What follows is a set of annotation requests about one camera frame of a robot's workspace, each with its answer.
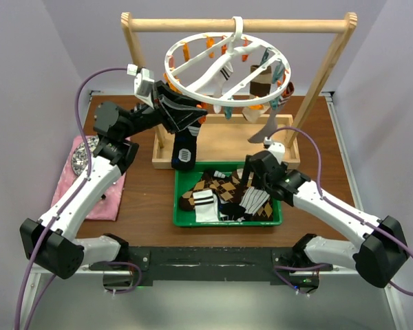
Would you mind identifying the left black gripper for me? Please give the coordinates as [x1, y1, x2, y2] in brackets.
[121, 80, 207, 139]

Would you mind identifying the wooden hanger rack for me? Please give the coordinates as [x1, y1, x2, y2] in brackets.
[120, 12, 357, 162]

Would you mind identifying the black blue sports sock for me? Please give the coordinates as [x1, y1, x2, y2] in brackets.
[171, 124, 201, 171]

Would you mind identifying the white round clip hanger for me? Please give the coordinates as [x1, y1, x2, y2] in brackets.
[164, 16, 291, 116]

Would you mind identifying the white black banded sock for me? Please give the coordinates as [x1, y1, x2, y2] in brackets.
[213, 63, 233, 98]

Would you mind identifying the green plastic bin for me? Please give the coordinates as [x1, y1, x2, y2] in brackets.
[173, 162, 283, 227]

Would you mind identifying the beige tan sock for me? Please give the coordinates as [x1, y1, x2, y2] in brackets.
[242, 66, 272, 123]

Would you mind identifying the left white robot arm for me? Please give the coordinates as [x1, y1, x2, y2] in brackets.
[20, 81, 207, 279]

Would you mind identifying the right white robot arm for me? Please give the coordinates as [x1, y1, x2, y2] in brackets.
[242, 150, 408, 288]

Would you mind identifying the brown argyle sock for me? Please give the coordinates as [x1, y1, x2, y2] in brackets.
[206, 168, 275, 222]
[178, 179, 212, 212]

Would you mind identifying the white black striped sock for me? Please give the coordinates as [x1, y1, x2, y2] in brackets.
[239, 186, 270, 215]

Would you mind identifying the blue patterned plate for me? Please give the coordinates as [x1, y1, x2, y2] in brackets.
[70, 135, 99, 177]

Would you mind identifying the pink cloth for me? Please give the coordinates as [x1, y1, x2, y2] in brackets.
[51, 135, 126, 221]

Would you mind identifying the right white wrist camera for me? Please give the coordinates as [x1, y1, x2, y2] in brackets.
[263, 137, 286, 164]

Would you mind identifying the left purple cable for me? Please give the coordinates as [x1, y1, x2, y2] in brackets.
[12, 67, 144, 330]

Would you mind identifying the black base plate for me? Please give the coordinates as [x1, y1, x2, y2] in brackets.
[88, 245, 334, 288]

